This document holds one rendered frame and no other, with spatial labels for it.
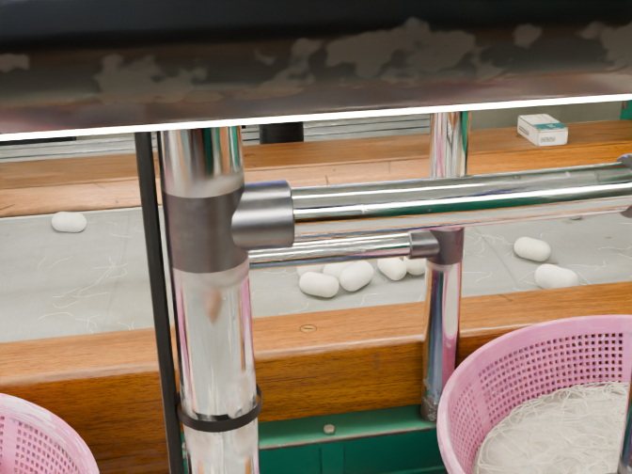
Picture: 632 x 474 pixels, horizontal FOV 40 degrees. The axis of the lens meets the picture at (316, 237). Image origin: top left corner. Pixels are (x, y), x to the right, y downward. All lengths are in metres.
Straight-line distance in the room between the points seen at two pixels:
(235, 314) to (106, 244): 0.57
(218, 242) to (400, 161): 0.71
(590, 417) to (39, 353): 0.36
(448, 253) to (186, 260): 0.31
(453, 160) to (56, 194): 0.51
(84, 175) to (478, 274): 0.43
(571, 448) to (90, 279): 0.41
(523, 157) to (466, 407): 0.48
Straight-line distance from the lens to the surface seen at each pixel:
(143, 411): 0.58
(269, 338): 0.58
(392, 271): 0.70
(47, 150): 1.38
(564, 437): 0.55
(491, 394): 0.57
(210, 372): 0.25
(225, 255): 0.24
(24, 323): 0.69
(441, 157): 0.51
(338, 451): 0.57
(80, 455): 0.49
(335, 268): 0.70
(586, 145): 1.01
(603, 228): 0.85
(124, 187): 0.91
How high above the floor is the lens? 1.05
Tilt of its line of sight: 23 degrees down
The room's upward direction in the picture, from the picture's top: 1 degrees counter-clockwise
